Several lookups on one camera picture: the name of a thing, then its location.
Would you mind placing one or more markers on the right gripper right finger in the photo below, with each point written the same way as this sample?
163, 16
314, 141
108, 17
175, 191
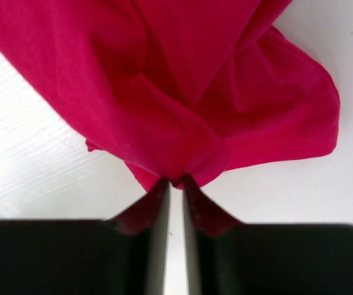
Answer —
227, 256

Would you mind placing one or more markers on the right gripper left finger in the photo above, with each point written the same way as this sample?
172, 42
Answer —
121, 255

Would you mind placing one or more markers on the red t shirt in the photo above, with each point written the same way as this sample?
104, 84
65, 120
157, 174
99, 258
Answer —
175, 87

